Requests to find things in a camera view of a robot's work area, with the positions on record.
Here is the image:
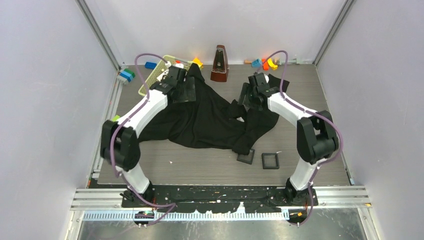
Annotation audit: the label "yellow curved block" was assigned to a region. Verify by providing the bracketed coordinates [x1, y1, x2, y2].
[266, 57, 278, 71]

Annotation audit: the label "brown wooden metronome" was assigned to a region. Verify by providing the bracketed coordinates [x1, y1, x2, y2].
[210, 45, 229, 83]

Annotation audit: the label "blue green stacked blocks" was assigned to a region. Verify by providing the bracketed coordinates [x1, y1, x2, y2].
[116, 68, 136, 85]

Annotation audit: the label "light blue toy block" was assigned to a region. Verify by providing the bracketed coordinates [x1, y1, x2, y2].
[251, 58, 263, 68]

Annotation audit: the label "yellow orange block stack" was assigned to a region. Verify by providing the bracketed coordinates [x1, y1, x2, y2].
[192, 57, 204, 70]

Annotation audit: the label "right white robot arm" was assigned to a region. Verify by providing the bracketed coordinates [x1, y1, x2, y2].
[239, 73, 343, 205]

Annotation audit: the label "light green plastic basket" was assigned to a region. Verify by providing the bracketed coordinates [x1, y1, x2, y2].
[145, 55, 193, 91]

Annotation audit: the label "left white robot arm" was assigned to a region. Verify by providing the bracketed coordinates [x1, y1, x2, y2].
[99, 62, 196, 207]

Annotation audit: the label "right black square frame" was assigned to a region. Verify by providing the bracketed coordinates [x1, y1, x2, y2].
[261, 152, 280, 170]

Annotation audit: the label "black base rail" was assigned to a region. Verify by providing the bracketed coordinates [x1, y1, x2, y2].
[120, 183, 319, 215]

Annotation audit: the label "black garment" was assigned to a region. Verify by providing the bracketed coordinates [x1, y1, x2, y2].
[138, 65, 280, 155]

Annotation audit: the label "left black square frame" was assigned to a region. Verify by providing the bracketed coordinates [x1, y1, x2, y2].
[236, 149, 255, 165]

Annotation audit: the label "black square frame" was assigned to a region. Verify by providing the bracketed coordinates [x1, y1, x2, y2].
[236, 149, 255, 165]
[261, 152, 280, 170]

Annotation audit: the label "red orange block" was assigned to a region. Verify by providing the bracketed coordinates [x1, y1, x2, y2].
[261, 58, 269, 71]

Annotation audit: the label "lime green block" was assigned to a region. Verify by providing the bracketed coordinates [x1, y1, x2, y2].
[111, 115, 120, 122]

